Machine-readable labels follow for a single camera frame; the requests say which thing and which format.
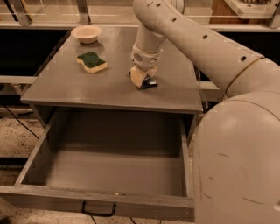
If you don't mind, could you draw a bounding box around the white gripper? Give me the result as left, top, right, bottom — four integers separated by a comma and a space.
130, 44, 163, 88

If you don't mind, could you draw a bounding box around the dark blue rxbar wrapper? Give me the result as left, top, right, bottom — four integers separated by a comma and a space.
141, 75, 158, 89

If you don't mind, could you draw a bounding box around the open grey top drawer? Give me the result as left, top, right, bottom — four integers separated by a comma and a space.
1, 109, 194, 221

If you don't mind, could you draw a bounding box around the wooden box background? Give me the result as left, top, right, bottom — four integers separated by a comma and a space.
209, 0, 269, 25

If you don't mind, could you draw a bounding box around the pink bowl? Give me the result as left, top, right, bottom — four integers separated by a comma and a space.
71, 24, 102, 44

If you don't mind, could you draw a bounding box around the black floor cable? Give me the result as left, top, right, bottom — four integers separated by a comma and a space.
3, 105, 40, 141

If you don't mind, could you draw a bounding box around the black drawer handle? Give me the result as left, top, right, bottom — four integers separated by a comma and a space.
80, 201, 116, 218

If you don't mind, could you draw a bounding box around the grey cabinet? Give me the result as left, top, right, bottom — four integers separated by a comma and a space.
20, 25, 204, 145

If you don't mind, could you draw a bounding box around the green yellow sponge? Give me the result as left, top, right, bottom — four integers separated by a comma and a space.
77, 52, 107, 74

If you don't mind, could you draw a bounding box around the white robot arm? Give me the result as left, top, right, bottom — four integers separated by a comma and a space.
130, 0, 280, 224

